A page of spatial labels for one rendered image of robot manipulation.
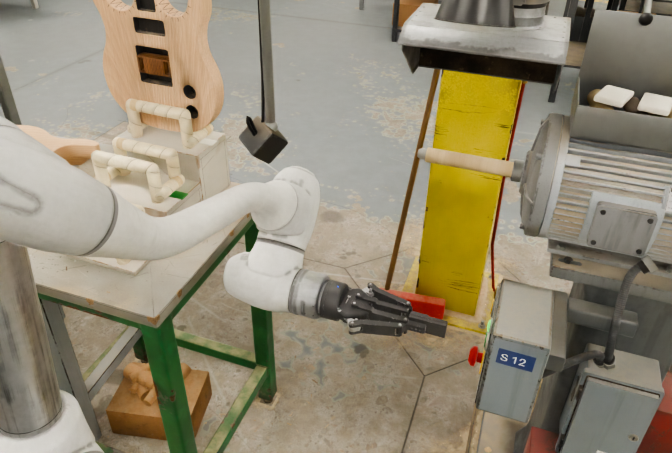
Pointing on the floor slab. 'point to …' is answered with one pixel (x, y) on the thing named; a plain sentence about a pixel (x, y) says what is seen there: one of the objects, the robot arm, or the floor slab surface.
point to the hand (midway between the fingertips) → (427, 324)
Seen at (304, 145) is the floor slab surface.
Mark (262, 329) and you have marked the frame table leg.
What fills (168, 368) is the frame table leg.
